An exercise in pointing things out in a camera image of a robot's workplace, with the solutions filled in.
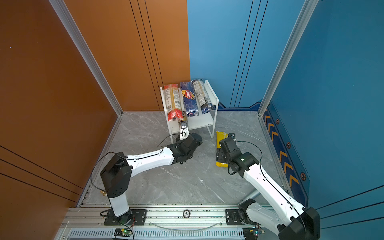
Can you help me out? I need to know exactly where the right circuit board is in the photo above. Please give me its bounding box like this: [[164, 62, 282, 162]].
[[243, 228, 265, 240]]

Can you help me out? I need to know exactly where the blue yellow spaghetti bag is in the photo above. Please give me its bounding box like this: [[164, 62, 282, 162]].
[[179, 111, 188, 128]]

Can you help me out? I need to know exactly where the round rail knob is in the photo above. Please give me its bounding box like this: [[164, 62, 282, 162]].
[[183, 210, 191, 219]]

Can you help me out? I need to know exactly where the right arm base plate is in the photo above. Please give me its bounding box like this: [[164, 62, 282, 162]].
[[225, 209, 258, 227]]

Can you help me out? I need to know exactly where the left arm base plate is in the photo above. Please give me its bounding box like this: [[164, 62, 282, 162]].
[[100, 209, 147, 226]]

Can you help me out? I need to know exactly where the red spaghetti bag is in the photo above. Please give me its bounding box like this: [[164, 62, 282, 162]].
[[164, 84, 183, 122]]

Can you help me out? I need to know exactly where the blue Barilla spaghetti bag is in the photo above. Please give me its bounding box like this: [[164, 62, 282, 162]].
[[180, 82, 199, 117]]

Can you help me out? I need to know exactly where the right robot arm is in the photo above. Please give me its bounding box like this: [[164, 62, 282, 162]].
[[219, 137, 321, 240]]

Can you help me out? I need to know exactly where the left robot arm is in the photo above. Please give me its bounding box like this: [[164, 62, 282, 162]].
[[100, 133, 203, 217]]

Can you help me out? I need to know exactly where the left circuit board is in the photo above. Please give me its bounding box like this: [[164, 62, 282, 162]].
[[114, 228, 134, 240]]

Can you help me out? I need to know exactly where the white two-tier shelf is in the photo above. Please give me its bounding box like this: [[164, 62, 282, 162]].
[[160, 80, 219, 138]]

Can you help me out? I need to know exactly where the circuit board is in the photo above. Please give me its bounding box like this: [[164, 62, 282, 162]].
[[114, 228, 134, 240], [243, 228, 265, 240]]

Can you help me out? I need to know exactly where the clear white-label spaghetti bag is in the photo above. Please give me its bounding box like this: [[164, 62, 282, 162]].
[[192, 79, 214, 114]]

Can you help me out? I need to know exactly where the aluminium front rail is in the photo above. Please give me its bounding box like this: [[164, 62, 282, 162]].
[[53, 203, 319, 240]]

